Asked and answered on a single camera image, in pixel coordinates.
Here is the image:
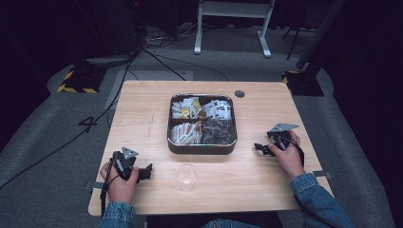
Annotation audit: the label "person's right hand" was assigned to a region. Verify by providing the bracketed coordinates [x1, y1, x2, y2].
[268, 129, 306, 181]

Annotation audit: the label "grey tape strip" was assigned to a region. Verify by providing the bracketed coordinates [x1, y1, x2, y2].
[84, 180, 106, 191]
[312, 169, 333, 181]

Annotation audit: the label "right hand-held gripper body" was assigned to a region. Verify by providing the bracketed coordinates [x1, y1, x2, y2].
[266, 123, 300, 152]

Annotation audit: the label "left hand-held gripper black cable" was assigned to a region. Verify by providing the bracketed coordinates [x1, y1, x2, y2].
[100, 157, 121, 220]

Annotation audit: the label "thin black floor cable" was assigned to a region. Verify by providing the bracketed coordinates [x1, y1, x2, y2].
[142, 47, 231, 82]

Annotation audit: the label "dark square compartment box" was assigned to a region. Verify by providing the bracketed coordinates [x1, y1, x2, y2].
[166, 92, 239, 156]

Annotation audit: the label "pile of white yellow packets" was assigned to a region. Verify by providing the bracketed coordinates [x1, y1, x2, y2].
[171, 97, 202, 120]

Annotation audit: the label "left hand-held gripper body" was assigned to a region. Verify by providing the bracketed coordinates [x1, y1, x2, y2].
[111, 146, 147, 182]

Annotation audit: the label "person's left hand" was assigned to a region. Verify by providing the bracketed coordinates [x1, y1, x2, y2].
[99, 160, 141, 205]

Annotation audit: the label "person's denim legs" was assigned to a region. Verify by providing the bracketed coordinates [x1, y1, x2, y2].
[201, 218, 262, 228]

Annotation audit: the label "pile of dark packets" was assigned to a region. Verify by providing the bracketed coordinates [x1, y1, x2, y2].
[201, 119, 237, 145]

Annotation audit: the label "long black floor cable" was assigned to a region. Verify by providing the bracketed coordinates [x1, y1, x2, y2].
[0, 47, 142, 191]

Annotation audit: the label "grey slanted metal post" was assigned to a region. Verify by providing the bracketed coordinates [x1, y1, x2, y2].
[296, 0, 347, 71]

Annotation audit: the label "pile of white printed packets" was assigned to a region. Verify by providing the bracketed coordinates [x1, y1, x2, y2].
[201, 99, 233, 121]

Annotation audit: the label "pile of long white sachets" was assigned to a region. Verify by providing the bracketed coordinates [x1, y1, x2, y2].
[169, 121, 203, 145]

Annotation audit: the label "black yellow striped stand base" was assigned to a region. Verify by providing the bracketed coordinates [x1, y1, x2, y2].
[281, 69, 325, 97]
[57, 64, 107, 95]

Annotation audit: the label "white metal stand frame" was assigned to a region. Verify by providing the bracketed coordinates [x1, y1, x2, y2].
[193, 0, 277, 59]

